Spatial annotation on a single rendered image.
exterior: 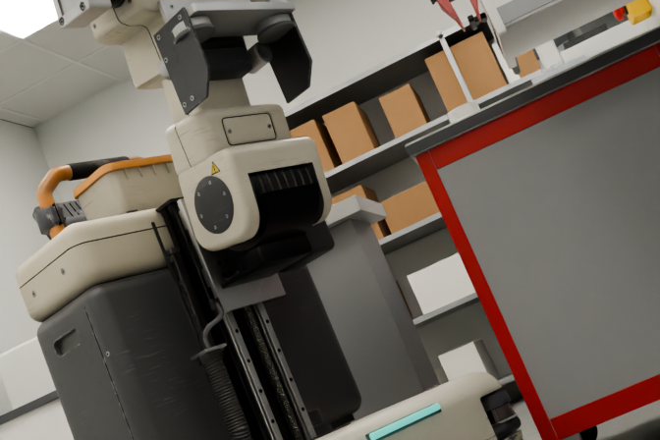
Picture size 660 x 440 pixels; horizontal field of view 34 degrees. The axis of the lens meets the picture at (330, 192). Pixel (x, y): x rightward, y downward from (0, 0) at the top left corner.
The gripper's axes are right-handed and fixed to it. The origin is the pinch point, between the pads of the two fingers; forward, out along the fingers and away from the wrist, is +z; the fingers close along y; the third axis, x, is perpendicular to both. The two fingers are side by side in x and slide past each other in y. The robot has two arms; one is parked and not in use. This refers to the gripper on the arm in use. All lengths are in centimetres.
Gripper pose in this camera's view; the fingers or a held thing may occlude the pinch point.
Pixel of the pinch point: (470, 23)
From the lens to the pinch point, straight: 216.7
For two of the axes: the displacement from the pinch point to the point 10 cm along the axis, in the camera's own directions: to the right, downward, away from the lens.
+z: 4.1, 8.9, -1.9
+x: 2.2, 1.0, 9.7
